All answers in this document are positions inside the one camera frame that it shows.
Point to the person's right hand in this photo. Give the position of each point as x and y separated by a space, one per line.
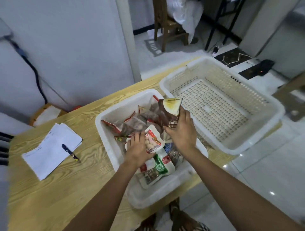
183 135

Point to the person's left hand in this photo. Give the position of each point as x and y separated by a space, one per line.
137 151

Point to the person's right thumb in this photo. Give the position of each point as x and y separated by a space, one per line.
170 131

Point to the person's left fingers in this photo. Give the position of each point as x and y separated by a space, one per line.
137 138

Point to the white red snack packet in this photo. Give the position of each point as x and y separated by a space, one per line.
153 140

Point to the brown yellow snack packet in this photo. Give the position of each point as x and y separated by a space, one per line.
169 111

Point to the person's left forearm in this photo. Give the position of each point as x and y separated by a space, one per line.
107 200

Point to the person's right forearm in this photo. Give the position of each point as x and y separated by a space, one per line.
233 197

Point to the pile of mixed snack packets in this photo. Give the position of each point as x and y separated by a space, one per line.
133 123

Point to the white perforated plastic basket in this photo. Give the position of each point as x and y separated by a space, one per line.
214 107

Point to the white plastic bin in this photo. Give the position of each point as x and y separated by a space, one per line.
152 194

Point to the small red object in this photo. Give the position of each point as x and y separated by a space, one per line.
76 108

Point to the blue pen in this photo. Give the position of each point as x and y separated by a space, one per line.
69 152

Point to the person's left foot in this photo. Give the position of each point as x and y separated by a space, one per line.
149 223

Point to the white paper sheets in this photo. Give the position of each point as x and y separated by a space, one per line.
47 152

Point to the person's right leg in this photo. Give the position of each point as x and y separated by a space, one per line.
183 221

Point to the white sheet in box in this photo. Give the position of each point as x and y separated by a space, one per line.
47 115

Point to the wooden box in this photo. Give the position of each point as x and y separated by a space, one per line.
35 116

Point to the wooden chair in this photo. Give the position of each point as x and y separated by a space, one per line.
166 26

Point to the black device with red light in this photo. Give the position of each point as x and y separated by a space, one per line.
264 66

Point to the white cloth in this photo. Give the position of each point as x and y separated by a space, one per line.
188 14

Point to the wooden stool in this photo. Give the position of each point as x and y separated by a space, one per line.
293 86

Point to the black chair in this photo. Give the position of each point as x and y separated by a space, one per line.
4 138

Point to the white door frame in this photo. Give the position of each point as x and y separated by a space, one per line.
128 40

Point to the black metal table frame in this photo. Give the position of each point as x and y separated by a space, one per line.
214 27

